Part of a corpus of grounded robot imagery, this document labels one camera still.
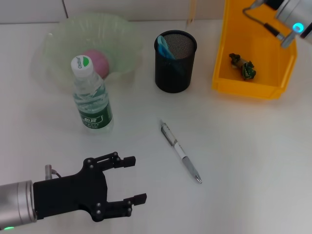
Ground grey white ballpoint pen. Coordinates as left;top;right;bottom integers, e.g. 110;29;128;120
159;119;202;184

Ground blue scissors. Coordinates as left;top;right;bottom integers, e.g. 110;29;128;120
157;35;181;61

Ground green plastic wrapper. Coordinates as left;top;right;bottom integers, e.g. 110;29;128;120
228;52;257;80

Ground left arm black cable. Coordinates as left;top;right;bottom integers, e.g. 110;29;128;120
44;164;64;180

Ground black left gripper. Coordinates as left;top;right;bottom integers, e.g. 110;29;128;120
33;151;148;223

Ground green label water bottle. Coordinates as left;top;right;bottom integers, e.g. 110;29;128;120
70;55;114;134

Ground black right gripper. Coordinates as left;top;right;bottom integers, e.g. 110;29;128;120
264;0;290;11

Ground black mesh pen holder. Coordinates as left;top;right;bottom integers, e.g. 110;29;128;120
154;30;197;94

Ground pink peach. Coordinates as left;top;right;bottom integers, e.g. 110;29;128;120
81;48;110;79

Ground translucent green fruit plate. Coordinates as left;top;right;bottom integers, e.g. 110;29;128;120
30;12;144;93

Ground yellow plastic bin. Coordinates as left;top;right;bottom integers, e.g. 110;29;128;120
211;0;298;100

